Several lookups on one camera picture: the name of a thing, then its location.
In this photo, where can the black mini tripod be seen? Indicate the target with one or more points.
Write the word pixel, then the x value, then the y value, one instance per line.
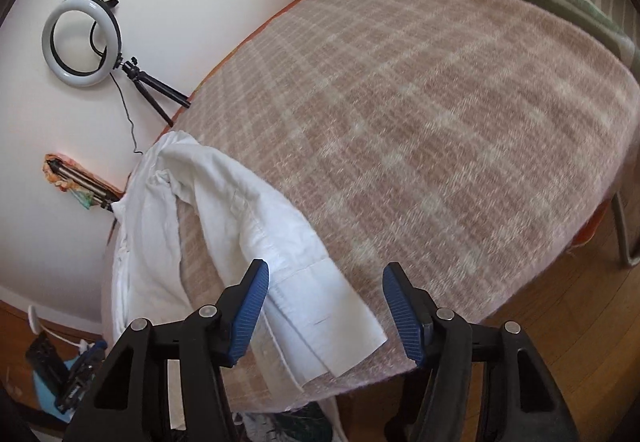
pixel 143 81

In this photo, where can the small white desk lamp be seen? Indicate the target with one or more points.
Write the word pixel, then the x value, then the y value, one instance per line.
pixel 37 327

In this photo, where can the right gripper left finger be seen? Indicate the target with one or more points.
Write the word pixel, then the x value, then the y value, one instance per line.
pixel 239 307

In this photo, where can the plaid beige bed blanket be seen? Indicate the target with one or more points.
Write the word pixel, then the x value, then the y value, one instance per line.
pixel 467 140

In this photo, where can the white long-sleeve shirt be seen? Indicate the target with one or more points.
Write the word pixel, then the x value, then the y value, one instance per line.
pixel 313 328

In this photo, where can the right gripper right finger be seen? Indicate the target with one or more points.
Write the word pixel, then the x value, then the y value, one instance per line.
pixel 411 315

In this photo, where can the white ring light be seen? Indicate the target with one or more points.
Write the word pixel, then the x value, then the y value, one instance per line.
pixel 81 41

